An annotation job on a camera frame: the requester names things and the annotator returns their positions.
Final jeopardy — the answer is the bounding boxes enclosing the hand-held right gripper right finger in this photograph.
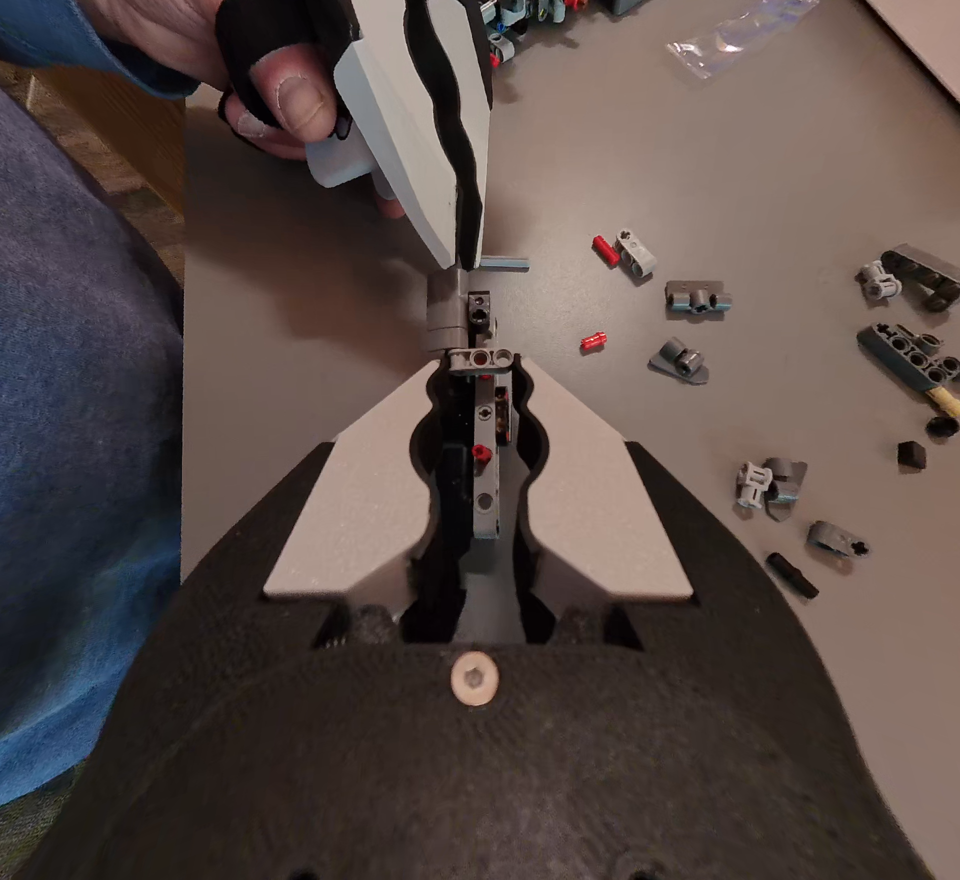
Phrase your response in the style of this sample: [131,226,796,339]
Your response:
[513,358,695,642]

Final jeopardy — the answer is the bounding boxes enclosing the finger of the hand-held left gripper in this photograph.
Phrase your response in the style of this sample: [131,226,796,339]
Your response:
[296,0,460,271]
[409,0,495,272]

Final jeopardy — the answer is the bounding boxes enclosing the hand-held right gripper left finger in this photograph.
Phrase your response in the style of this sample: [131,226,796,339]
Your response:
[262,359,450,642]

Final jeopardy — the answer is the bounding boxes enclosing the lego beam assembly red pins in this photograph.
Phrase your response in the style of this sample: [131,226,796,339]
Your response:
[438,370,520,545]

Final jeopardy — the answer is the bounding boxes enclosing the dark grey lego hinge assembly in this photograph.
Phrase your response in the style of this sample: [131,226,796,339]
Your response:
[426,271,498,353]

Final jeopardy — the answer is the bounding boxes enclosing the light grey lego joint connector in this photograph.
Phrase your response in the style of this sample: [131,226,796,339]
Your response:
[857,261,904,300]
[735,463,775,509]

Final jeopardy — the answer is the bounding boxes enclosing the black lego axle pin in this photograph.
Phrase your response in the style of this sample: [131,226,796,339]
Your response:
[765,552,821,601]

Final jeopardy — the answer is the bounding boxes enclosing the dark grey lego axle connector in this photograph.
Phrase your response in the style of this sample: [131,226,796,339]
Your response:
[806,520,872,559]

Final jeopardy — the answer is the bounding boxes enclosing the dark grey double-pin lego connector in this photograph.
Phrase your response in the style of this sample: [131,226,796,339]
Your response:
[664,280,733,317]

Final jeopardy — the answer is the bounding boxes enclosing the light grey lego pin connector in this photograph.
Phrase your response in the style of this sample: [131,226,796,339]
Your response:
[615,229,659,280]

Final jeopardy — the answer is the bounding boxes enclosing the dark grey L-shaped lego beam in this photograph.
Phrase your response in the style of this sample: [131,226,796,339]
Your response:
[857,322,960,393]

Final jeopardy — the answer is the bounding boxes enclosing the dark grey curved lego panel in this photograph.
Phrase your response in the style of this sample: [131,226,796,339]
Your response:
[881,244,960,313]

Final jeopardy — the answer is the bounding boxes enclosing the wooden cabinet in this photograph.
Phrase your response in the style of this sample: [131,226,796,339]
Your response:
[30,66,187,217]

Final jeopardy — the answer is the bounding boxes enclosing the small clear plastic bag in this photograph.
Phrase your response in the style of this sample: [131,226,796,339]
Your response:
[666,0,822,81]

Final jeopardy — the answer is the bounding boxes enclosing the person's blue sweater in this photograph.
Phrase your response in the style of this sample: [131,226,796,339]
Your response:
[0,91,186,806]

